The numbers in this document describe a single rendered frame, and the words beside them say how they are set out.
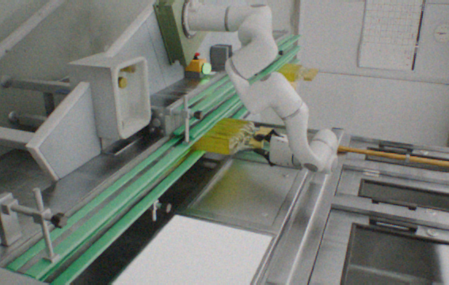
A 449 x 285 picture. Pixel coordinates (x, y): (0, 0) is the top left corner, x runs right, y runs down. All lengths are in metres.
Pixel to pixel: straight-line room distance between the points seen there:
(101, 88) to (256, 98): 0.45
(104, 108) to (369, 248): 0.88
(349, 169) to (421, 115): 5.80
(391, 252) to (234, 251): 0.46
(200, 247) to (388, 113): 6.50
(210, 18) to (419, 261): 1.05
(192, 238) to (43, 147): 0.47
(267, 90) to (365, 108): 6.32
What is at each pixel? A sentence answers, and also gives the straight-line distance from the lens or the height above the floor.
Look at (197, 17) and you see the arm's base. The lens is 1.58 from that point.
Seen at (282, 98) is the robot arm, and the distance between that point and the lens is 1.21.
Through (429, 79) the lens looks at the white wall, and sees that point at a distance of 7.35.
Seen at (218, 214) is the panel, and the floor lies 1.12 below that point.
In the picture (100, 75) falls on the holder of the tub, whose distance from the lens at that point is 1.24.
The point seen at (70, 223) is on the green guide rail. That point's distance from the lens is 1.05.
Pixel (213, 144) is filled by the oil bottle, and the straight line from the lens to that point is 1.47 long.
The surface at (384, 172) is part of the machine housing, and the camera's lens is 1.76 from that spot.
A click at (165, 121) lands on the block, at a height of 0.88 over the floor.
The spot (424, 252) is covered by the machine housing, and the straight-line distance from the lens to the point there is 1.37.
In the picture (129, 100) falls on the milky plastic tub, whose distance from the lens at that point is 1.40.
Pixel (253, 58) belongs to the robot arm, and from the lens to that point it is 1.24.
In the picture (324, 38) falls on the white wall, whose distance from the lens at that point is 7.29.
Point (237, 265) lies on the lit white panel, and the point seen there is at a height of 1.25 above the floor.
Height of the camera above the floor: 1.54
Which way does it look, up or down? 20 degrees down
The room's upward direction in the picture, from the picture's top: 99 degrees clockwise
